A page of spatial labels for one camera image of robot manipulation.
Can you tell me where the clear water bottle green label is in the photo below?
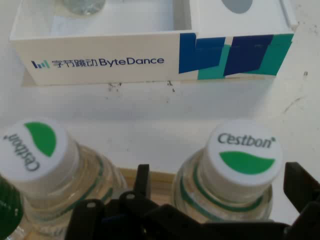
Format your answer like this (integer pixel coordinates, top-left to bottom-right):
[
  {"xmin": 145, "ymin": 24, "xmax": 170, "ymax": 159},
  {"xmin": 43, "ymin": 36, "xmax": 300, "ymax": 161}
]
[
  {"xmin": 171, "ymin": 119, "xmax": 285, "ymax": 224},
  {"xmin": 61, "ymin": 0, "xmax": 106, "ymax": 17},
  {"xmin": 0, "ymin": 117, "xmax": 129, "ymax": 240},
  {"xmin": 0, "ymin": 172, "xmax": 26, "ymax": 240}
]

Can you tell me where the bamboo tray with white rim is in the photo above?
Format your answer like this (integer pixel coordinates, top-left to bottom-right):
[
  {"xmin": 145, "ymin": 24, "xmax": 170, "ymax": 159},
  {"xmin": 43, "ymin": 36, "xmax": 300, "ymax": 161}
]
[{"xmin": 22, "ymin": 167, "xmax": 182, "ymax": 240}]

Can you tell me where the white ByteDance cardboard box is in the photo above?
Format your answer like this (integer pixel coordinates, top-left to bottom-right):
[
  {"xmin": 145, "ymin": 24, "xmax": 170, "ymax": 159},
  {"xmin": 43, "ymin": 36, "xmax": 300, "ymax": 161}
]
[{"xmin": 9, "ymin": 0, "xmax": 300, "ymax": 87}]

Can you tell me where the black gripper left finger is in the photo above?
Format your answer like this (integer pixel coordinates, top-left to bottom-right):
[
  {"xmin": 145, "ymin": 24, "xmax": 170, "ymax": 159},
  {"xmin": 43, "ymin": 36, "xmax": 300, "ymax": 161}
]
[{"xmin": 67, "ymin": 163, "xmax": 206, "ymax": 240}]

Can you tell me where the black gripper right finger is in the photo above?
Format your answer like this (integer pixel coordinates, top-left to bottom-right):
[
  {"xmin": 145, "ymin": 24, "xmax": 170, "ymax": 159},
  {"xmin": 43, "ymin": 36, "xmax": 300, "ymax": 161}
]
[{"xmin": 282, "ymin": 161, "xmax": 320, "ymax": 240}]

